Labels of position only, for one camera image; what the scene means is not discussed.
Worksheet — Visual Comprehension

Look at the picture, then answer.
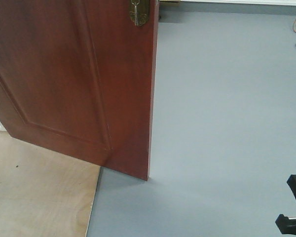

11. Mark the brass door lock plate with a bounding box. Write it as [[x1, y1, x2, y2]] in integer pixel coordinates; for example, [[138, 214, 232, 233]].
[[129, 0, 150, 27]]

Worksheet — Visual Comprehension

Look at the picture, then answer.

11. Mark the brown wooden door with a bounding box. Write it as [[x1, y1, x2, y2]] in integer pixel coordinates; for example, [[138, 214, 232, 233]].
[[0, 0, 159, 180]]

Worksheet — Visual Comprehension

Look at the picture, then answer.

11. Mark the cardboard box with marking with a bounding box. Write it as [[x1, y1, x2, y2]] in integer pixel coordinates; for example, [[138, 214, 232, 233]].
[[159, 0, 181, 5]]

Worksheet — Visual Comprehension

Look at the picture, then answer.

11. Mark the silver key bunch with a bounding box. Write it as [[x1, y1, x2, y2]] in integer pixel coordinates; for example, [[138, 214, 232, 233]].
[[131, 0, 140, 26]]

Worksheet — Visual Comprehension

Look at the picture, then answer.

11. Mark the plywood floor board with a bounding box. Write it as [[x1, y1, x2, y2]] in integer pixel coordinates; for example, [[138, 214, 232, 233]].
[[0, 131, 100, 237]]

